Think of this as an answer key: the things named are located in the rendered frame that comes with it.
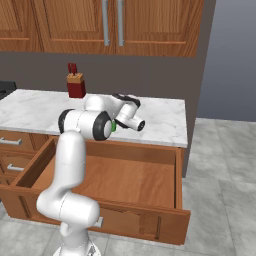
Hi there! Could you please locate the silver cupboard door handle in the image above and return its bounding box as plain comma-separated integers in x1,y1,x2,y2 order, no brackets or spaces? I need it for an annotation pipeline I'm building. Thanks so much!
101,0,111,47
116,0,126,47

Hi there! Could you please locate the open wooden drawer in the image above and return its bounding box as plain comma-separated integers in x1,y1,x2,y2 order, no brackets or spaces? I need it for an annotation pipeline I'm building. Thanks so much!
0,135,192,247

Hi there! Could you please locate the silver open drawer handle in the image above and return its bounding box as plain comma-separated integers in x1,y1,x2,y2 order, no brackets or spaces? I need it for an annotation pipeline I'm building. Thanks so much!
94,216,105,230

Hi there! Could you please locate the wooden drawer front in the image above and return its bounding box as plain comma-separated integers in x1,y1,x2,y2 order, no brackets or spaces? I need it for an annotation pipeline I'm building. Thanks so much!
0,130,34,152
0,151,35,177

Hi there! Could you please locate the red knife block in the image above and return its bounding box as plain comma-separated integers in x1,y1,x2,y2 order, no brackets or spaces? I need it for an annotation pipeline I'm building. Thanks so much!
66,72,87,100

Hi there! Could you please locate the black hob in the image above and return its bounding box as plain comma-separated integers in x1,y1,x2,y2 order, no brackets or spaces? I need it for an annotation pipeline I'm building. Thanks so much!
0,80,18,101

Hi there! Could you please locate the wooden cupboard door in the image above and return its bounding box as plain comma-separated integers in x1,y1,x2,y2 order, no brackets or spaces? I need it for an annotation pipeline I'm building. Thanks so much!
114,0,205,58
0,0,43,53
31,0,117,56

